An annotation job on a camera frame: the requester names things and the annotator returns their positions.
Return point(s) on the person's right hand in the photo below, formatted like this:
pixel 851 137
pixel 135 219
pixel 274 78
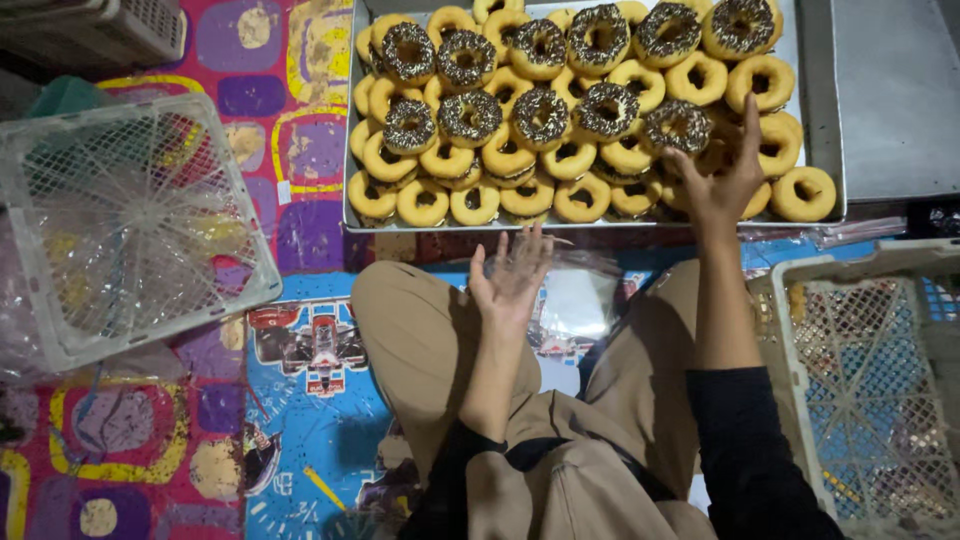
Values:
pixel 720 195

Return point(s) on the person's left hand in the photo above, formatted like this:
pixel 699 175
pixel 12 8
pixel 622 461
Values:
pixel 510 289

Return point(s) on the clear plastic bag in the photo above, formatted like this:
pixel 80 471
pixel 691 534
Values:
pixel 577 300

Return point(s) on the person's beige trousers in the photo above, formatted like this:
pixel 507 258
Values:
pixel 420 337

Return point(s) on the clear plastic wrap strip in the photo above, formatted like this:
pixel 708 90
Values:
pixel 825 232

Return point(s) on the pile of plain donuts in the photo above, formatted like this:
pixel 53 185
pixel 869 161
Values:
pixel 697 79

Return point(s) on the metal baking tray with donuts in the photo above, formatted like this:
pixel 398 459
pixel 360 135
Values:
pixel 821 112

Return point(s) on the white plastic crate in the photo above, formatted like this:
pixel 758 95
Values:
pixel 780 337
pixel 139 217

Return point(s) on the group of chocolate sprinkle donuts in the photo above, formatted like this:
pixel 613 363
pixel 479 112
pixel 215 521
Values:
pixel 540 116

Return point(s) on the empty metal baking tray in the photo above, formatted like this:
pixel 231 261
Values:
pixel 892 90

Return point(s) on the black plastic bag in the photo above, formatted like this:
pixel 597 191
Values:
pixel 937 221

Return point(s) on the blue race car mat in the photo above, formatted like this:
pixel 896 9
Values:
pixel 315 420

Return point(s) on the person's black shirt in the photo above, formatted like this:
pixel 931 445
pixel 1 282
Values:
pixel 750 450

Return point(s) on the pink purple patterned mat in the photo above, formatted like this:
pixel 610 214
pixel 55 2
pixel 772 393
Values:
pixel 247 37

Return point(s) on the white plastic basket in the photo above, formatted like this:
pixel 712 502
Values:
pixel 142 26

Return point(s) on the teal plastic object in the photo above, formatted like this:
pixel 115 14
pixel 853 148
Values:
pixel 67 94

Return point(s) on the heap of clear plastic bags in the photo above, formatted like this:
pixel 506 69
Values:
pixel 15 337

